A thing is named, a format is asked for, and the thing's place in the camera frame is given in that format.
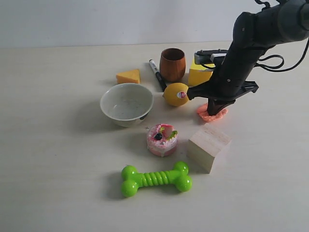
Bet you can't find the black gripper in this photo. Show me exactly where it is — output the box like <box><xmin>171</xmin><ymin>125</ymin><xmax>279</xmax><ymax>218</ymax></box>
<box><xmin>187</xmin><ymin>60</ymin><xmax>259</xmax><ymax>116</ymax></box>

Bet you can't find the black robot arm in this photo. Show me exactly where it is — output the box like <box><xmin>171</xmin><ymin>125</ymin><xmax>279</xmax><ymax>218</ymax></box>
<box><xmin>186</xmin><ymin>0</ymin><xmax>309</xmax><ymax>116</ymax></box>

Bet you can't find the yellow foam cube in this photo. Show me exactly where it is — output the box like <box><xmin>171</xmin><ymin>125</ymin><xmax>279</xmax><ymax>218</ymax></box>
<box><xmin>188</xmin><ymin>59</ymin><xmax>212</xmax><ymax>87</ymax></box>

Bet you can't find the yellow lemon with sticker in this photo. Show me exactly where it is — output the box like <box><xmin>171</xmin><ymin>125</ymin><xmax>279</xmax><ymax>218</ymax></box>
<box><xmin>163</xmin><ymin>83</ymin><xmax>189</xmax><ymax>107</ymax></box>

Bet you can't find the light wooden block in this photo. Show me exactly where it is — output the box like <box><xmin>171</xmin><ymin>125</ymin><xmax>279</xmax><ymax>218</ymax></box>
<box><xmin>187</xmin><ymin>123</ymin><xmax>232</xmax><ymax>174</ymax></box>

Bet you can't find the brown wooden cup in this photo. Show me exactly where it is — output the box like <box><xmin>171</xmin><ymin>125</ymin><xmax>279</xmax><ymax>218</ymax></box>
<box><xmin>159</xmin><ymin>48</ymin><xmax>186</xmax><ymax>82</ymax></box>

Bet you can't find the pink toy cake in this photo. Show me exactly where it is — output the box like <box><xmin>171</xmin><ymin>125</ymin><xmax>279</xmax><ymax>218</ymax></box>
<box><xmin>146</xmin><ymin>124</ymin><xmax>178</xmax><ymax>157</ymax></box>

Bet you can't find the black marker pen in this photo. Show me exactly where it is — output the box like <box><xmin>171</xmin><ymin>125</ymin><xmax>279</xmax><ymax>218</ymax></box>
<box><xmin>149</xmin><ymin>59</ymin><xmax>167</xmax><ymax>92</ymax></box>

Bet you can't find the green bone dog toy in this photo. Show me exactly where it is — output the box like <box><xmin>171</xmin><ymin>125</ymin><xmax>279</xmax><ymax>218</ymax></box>
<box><xmin>121</xmin><ymin>161</ymin><xmax>193</xmax><ymax>197</ymax></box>

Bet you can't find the yellow cheese wedge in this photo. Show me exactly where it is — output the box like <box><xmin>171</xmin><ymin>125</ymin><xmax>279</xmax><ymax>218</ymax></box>
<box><xmin>116</xmin><ymin>69</ymin><xmax>140</xmax><ymax>84</ymax></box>

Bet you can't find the grey ceramic bowl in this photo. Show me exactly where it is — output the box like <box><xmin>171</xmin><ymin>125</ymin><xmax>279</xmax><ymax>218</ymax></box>
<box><xmin>100</xmin><ymin>83</ymin><xmax>154</xmax><ymax>127</ymax></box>

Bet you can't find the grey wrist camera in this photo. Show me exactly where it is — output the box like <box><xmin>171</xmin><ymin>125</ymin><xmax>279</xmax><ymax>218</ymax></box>
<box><xmin>194</xmin><ymin>49</ymin><xmax>228</xmax><ymax>65</ymax></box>

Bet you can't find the black cable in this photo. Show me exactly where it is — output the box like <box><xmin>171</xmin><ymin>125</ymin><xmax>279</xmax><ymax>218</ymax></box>
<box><xmin>255</xmin><ymin>36</ymin><xmax>309</xmax><ymax>73</ymax></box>

